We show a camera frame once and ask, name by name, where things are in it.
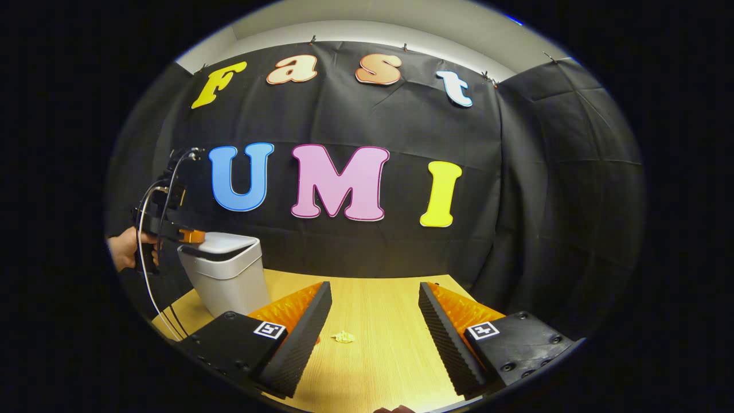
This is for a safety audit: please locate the white cable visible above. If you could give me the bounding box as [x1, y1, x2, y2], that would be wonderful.
[136, 181, 184, 342]

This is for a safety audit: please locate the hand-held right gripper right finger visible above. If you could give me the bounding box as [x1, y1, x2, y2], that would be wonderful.
[418, 280, 577, 401]

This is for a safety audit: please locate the wooden desktop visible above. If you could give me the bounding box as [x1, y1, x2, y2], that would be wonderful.
[152, 268, 505, 413]

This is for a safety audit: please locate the black backdrop cloth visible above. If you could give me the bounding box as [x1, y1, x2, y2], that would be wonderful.
[106, 40, 646, 345]

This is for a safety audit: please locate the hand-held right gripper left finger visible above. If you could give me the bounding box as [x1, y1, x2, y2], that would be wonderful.
[177, 281, 333, 400]

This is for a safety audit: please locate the white desktop garbage bin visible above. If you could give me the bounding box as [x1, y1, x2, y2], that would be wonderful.
[178, 232, 271, 320]

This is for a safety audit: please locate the black cable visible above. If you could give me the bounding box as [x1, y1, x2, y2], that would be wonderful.
[158, 148, 201, 339]

